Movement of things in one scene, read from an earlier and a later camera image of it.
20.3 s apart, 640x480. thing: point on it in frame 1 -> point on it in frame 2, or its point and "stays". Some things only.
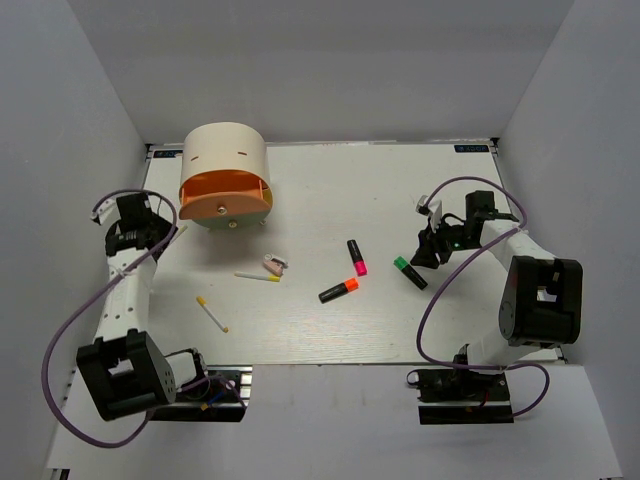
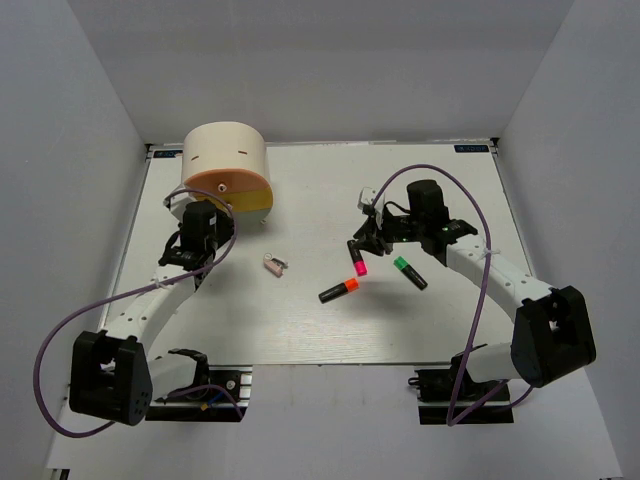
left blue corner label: (166, 153) stays
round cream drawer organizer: (225, 176) stays
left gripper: (161, 225) -> (224, 223)
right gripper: (430, 245) -> (381, 242)
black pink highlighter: (357, 259) stays
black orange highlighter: (348, 286) stays
